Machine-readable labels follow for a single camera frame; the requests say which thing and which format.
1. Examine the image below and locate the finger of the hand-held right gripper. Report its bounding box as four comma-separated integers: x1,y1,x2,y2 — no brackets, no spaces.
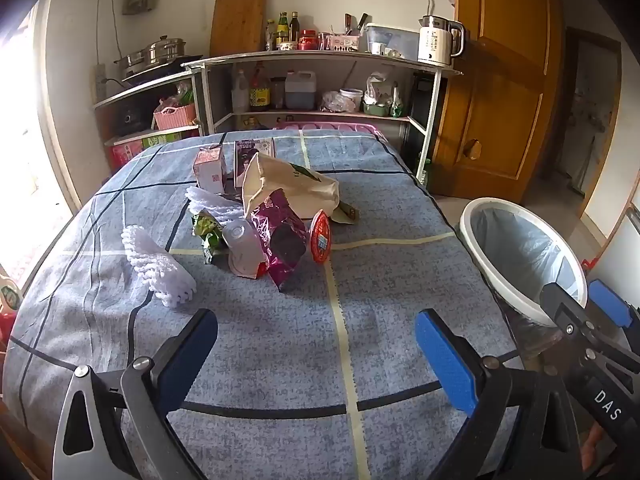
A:
540,282,640,377
587,280,640,353

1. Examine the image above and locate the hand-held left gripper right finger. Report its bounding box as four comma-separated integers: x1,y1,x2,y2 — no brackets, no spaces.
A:
414,308,583,480

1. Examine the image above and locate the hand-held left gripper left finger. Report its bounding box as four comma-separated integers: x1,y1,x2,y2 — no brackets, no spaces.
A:
52,308,219,480

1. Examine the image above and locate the translucent plastic bin liner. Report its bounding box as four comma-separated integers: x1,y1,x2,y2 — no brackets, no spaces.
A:
470,205,583,311

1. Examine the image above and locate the large white foam net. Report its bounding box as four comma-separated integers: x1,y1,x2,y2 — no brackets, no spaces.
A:
121,225,197,309

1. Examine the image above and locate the white round trash bin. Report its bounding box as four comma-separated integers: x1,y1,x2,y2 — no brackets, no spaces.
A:
459,197,590,328

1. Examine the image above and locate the clear plastic bottle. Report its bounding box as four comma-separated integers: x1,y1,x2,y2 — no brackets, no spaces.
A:
221,218,268,279

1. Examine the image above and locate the green snack wrapper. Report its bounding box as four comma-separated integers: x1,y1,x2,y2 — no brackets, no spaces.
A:
192,210,226,266

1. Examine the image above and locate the purple snack bag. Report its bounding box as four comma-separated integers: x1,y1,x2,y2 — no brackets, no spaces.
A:
250,189,308,293

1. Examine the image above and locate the small white foam net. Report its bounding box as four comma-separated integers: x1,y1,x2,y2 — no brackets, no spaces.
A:
185,186,246,223

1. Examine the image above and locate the red lidded cup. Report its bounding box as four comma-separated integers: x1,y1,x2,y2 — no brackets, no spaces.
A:
307,210,333,264

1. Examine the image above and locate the small pink carton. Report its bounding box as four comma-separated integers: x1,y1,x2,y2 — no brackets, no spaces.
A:
193,145,226,194

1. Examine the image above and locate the beige paper bag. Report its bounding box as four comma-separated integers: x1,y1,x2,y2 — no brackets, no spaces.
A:
241,152,361,223

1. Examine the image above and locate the purple drink carton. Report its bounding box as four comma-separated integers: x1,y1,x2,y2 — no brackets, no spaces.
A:
232,138,277,186

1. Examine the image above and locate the person's right hand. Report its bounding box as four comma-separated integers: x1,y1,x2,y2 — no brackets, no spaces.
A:
581,426,609,472

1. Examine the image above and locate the grey refrigerator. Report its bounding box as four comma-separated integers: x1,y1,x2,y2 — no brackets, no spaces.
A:
600,195,640,281

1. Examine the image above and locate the blue grey checked tablecloth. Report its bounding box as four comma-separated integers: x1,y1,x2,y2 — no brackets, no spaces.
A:
2,130,526,480

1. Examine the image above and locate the printed cardboard box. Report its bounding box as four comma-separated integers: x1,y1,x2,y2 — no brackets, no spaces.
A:
105,127,201,168

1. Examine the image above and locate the wooden door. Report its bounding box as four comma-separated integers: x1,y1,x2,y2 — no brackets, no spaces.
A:
430,0,566,206

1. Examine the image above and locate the pink plastic basket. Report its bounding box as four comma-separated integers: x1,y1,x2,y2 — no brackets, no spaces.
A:
153,104,197,131

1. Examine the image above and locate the clear plastic jug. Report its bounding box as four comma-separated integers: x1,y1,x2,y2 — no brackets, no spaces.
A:
232,69,249,113

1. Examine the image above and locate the low white shelf rack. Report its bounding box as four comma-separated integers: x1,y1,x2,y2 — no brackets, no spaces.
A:
92,67,206,171

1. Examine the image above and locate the cooking oil bottle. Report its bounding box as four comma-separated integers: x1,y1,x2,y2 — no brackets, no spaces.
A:
249,62,271,111

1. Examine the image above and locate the white plastic grocery bag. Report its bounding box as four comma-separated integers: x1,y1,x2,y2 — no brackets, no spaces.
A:
365,72,401,106

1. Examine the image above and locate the crumpled clear plastic bag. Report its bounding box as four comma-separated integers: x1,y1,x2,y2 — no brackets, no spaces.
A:
320,91,351,112

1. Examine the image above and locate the white plastic jerrycan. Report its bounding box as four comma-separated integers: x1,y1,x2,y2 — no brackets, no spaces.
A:
285,71,317,109

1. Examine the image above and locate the black induction cooker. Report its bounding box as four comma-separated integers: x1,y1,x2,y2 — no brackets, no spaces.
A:
120,55,203,86

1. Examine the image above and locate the white electric kettle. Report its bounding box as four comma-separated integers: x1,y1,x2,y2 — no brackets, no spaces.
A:
417,15,466,67

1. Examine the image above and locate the steel steamer pot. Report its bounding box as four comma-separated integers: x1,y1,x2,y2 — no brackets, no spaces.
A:
114,36,187,68

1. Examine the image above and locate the clear plastic storage box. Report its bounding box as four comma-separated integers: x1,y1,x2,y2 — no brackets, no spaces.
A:
365,23,421,54

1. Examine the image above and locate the white metal shelf rack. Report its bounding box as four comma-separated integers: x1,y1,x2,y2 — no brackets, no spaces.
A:
181,50,463,181

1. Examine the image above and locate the pink utensil box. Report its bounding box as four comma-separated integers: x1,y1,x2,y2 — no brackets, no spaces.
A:
320,32,361,53

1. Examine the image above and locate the wooden cutting board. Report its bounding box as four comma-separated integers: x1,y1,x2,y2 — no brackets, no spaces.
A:
209,0,268,57

